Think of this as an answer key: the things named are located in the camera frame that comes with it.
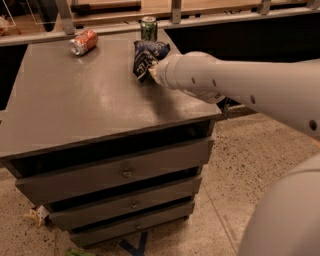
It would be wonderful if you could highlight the grey metal railing frame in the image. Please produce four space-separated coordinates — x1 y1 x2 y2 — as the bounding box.
0 0 320 68

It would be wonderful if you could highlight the blue Kettle chip bag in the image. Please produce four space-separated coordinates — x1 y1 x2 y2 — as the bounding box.
133 40 170 83

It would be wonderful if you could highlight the bottom grey drawer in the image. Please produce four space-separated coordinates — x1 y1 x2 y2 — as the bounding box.
70 201 195 247

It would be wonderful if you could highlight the grey drawer cabinet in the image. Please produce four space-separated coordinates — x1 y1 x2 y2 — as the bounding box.
0 33 217 236

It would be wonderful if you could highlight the grey drawer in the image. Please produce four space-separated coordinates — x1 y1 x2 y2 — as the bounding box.
70 201 195 247
16 138 213 205
49 175 202 231

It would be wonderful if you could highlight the middle grey drawer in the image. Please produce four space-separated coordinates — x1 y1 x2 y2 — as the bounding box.
49 175 202 231

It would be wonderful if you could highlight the green soda can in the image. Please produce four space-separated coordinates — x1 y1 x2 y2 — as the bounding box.
140 16 158 41

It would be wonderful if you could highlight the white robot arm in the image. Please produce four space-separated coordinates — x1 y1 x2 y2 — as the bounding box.
149 52 320 256

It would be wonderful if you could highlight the crumpled paper scrap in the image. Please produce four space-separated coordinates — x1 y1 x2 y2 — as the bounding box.
24 205 49 227

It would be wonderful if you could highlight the green object on floor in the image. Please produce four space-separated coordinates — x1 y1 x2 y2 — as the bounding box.
65 248 97 256

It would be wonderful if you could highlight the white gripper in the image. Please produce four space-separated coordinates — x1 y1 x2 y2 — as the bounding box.
148 55 180 90

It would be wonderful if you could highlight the top grey drawer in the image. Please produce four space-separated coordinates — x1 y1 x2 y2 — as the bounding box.
16 138 213 205

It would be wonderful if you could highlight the orange soda can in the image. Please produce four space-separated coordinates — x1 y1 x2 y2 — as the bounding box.
69 30 98 56

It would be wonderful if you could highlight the blue tape floor marker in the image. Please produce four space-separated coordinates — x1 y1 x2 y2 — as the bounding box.
119 232 148 256

